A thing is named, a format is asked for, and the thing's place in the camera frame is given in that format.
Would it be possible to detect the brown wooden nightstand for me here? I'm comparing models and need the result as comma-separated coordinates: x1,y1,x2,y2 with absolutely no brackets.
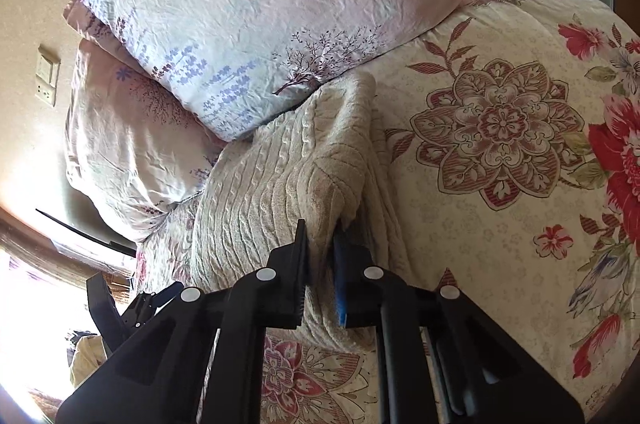
0,204,138,300

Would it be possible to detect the cream floral quilt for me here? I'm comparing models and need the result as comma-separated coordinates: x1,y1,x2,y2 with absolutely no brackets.
134,0,640,424

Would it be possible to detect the pink floral pillow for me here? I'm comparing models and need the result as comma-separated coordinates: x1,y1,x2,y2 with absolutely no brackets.
64,39,227,246

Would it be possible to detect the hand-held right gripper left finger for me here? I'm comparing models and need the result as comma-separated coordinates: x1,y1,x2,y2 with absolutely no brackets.
55,219,311,424

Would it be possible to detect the beige cable-knit sweater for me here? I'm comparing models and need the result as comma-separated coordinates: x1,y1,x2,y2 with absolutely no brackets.
190,71,417,356

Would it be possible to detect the white wall socket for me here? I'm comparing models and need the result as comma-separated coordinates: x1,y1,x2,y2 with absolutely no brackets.
34,75,58,108

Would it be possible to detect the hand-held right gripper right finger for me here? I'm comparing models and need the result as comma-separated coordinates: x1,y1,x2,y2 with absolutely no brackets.
332,224,586,424

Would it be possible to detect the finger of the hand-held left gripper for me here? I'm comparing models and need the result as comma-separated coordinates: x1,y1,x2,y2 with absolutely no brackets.
86,275,122,357
122,282,186,331

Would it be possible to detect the white wall switch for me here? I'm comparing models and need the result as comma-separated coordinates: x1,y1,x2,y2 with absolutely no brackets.
37,45,61,79

